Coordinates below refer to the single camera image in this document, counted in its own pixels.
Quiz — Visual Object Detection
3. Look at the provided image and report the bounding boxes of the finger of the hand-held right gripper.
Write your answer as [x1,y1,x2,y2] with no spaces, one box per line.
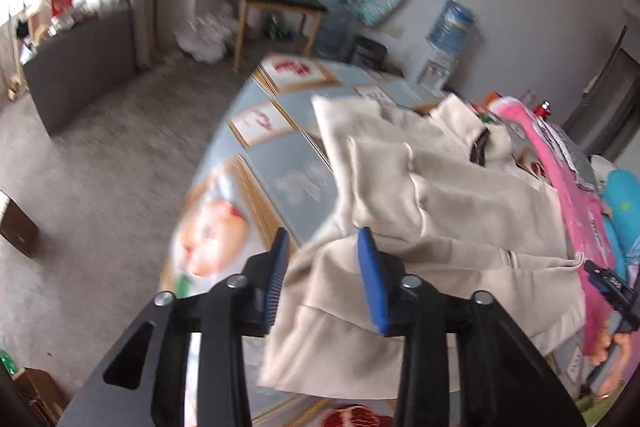
[582,259,613,290]

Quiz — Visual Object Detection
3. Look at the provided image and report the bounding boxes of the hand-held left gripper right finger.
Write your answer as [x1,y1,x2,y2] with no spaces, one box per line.
[356,227,586,427]

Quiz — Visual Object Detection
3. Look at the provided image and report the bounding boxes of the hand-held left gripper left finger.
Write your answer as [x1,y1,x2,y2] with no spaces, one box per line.
[102,227,292,427]

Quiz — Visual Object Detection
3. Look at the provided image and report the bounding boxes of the cream zip jacket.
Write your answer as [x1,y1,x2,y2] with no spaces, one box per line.
[257,94,588,400]

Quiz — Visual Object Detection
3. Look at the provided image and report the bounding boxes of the person's right forearm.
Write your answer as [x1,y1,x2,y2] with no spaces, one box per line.
[575,394,621,427]

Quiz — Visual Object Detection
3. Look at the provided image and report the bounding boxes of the person's right hand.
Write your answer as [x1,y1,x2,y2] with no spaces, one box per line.
[589,314,638,403]

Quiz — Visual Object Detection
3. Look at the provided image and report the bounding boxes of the pink floral blanket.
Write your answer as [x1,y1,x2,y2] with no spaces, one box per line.
[487,96,626,358]

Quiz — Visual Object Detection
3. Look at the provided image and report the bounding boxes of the grey quilted blanket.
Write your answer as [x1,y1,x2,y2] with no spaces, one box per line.
[545,119,601,188]

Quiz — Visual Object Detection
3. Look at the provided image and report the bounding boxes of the door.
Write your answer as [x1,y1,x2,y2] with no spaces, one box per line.
[565,47,640,158]

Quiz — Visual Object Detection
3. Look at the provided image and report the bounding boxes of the wooden stick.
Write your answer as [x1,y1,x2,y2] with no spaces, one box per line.
[582,26,629,95]

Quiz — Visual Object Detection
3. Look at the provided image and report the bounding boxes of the white water dispenser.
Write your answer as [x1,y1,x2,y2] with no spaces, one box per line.
[417,52,458,90]

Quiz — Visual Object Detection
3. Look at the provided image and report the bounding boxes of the black appliance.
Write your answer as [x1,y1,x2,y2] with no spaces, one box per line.
[350,34,388,68]

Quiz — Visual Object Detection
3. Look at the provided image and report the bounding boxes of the white plastic bags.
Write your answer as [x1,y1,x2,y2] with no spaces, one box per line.
[175,7,238,62]

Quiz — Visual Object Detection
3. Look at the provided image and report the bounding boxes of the empty clear water jug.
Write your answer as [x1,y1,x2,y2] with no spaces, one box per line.
[315,4,358,60]

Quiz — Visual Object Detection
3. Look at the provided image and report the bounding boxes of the brown box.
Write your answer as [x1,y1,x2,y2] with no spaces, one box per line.
[0,189,40,258]

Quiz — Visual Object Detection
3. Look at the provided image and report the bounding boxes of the open cardboard box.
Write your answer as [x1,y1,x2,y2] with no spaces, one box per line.
[12,367,68,427]

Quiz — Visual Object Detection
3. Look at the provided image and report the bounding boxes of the blue water bottle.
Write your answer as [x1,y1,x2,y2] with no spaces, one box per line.
[426,0,478,55]

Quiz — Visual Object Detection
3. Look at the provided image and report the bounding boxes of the grey cabinet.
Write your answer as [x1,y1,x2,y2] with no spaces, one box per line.
[22,4,138,135]

